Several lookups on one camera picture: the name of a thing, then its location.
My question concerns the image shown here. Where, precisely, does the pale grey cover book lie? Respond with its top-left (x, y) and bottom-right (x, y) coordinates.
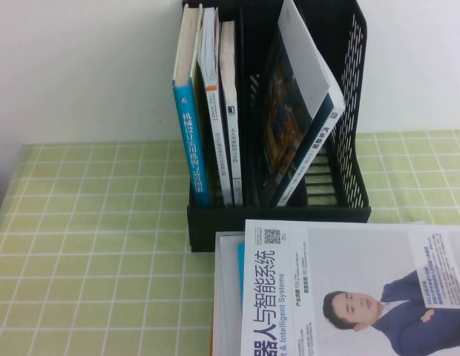
top-left (214, 231), bottom-right (246, 356)

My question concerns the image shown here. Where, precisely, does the dark colourful cover book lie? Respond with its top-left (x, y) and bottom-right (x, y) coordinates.
top-left (257, 27), bottom-right (346, 208)

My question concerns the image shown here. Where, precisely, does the white paper booklet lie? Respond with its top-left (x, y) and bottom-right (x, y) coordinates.
top-left (277, 0), bottom-right (332, 119)

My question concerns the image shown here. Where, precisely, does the white book orange band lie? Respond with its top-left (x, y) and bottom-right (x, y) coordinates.
top-left (197, 6), bottom-right (234, 205)

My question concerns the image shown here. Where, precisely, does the robotics magazine with portrait cover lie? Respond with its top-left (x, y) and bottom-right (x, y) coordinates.
top-left (240, 218), bottom-right (460, 356)

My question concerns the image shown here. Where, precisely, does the white spine book black logo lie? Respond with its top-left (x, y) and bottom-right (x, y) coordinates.
top-left (218, 20), bottom-right (245, 205)

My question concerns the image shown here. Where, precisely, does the blue spine hardcover book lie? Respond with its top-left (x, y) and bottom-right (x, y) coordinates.
top-left (171, 5), bottom-right (212, 208)

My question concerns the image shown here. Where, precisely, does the grey blue Brand Club book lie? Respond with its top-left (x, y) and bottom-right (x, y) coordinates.
top-left (236, 243), bottom-right (246, 277)

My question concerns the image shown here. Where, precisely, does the green checked tablecloth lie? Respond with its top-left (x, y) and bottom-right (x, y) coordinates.
top-left (0, 129), bottom-right (460, 356)

